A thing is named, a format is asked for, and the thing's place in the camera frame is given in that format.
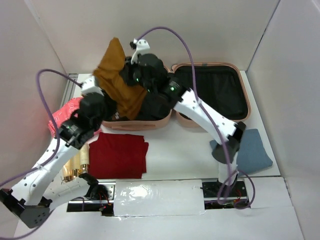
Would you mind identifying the gold cosmetic bottles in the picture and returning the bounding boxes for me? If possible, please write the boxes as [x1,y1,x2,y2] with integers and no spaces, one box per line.
[62,143,90,183]

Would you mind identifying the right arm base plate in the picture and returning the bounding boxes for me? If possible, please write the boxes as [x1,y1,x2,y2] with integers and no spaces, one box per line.
[200,181,250,210]

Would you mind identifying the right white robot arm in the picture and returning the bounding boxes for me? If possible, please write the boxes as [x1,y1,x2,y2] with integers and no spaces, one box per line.
[120,38,246,198]

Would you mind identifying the coral pink patterned garment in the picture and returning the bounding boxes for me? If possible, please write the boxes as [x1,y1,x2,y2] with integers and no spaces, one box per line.
[52,97,83,129]

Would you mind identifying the dark red folded garment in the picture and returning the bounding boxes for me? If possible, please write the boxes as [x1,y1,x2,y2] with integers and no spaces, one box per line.
[88,133,149,179]

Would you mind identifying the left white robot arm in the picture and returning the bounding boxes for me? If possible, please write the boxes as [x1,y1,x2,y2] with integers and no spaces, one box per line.
[0,75,107,229]

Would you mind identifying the pink open suitcase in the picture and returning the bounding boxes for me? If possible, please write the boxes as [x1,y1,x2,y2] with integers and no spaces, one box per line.
[102,62,251,131]

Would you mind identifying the aluminium rail frame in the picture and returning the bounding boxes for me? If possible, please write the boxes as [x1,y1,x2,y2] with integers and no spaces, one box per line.
[58,81,77,110]

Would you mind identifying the grey blue folded garment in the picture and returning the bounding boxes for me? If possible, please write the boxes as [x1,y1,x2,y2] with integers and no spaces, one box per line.
[209,129,273,178]

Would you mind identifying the mustard brown garment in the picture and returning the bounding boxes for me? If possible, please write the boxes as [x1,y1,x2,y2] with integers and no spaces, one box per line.
[92,37,147,121]

